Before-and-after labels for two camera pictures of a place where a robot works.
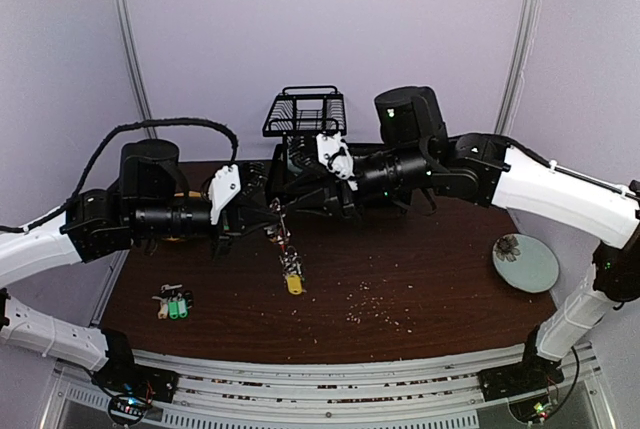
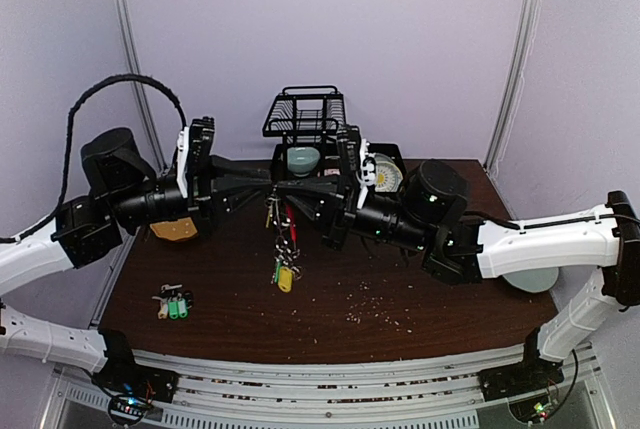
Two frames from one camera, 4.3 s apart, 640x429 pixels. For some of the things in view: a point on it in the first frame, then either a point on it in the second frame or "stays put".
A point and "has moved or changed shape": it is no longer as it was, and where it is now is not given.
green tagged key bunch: x=173 y=304 stays put
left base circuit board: x=126 y=409 stays put
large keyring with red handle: x=290 y=260 has moved or changed shape
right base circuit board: x=533 y=410 stays put
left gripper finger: x=248 y=215 → x=230 y=173
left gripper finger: x=248 y=231 → x=237 y=200
